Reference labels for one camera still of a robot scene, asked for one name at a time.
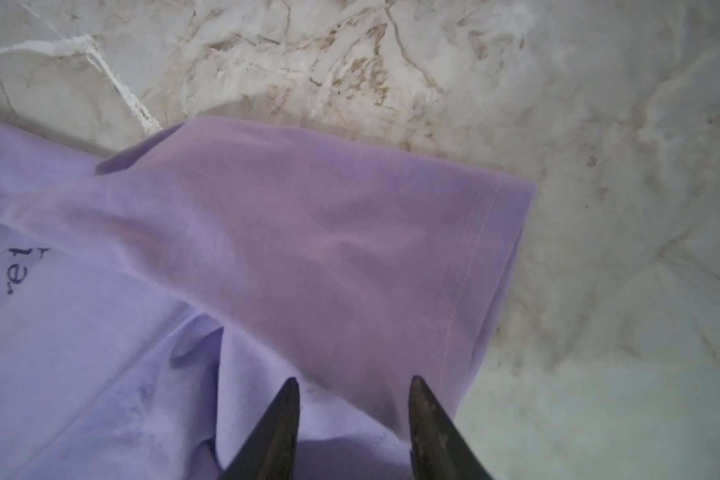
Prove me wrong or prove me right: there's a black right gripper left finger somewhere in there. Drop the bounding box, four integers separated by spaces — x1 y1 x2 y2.
219 377 300 480

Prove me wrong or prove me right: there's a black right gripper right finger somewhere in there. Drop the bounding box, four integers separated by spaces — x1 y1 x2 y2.
409 376 494 480

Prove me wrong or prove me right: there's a purple SHINE t-shirt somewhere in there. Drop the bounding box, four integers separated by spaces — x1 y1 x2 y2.
0 117 535 479

